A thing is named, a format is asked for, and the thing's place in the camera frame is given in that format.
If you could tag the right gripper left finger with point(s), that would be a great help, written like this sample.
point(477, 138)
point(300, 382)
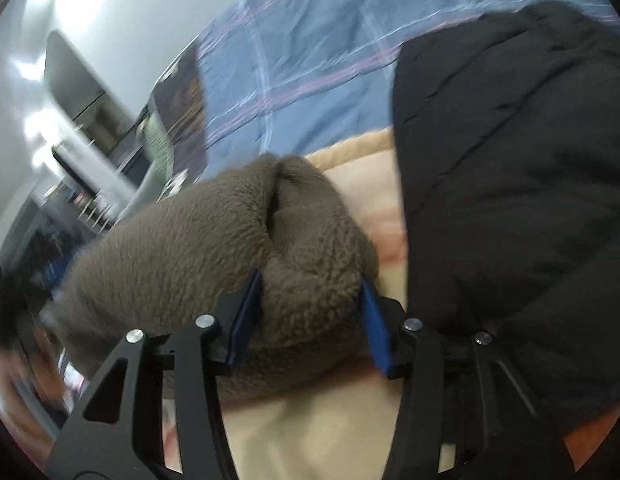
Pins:
point(115, 431)

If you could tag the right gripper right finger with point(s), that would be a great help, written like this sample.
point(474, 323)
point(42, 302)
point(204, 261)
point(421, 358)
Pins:
point(465, 411)

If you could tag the brown fleece jacket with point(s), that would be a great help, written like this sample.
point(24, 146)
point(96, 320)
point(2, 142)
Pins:
point(174, 259)

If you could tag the pink plush blanket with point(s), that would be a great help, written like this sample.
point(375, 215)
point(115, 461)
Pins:
point(337, 420)

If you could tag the green striped pillow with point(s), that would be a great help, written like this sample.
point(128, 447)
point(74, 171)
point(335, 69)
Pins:
point(158, 150)

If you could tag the black puffer jacket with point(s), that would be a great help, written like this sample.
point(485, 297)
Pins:
point(507, 131)

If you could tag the dark patterned pillow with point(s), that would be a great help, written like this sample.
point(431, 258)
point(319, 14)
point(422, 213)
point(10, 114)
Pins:
point(178, 102)

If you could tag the blue plaid pillow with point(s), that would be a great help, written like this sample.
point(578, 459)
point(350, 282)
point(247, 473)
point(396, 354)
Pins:
point(293, 76)

